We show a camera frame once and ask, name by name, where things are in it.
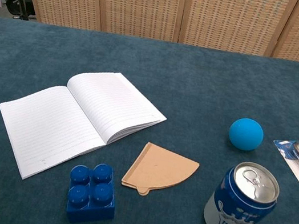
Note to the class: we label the tan paper coffee filters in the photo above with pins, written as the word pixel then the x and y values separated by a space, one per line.
pixel 159 169

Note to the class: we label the teal table cloth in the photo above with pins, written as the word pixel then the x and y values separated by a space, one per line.
pixel 201 83

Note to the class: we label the blue foam ball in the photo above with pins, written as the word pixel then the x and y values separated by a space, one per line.
pixel 246 134

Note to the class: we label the blue plastic building block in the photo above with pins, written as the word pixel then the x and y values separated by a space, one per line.
pixel 92 195

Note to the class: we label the open white lined notebook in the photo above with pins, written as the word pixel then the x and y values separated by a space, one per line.
pixel 48 126

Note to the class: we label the woven wooden folding screen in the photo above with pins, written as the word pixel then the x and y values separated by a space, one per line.
pixel 142 3

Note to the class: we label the blue and white drink can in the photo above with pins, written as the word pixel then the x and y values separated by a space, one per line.
pixel 236 211

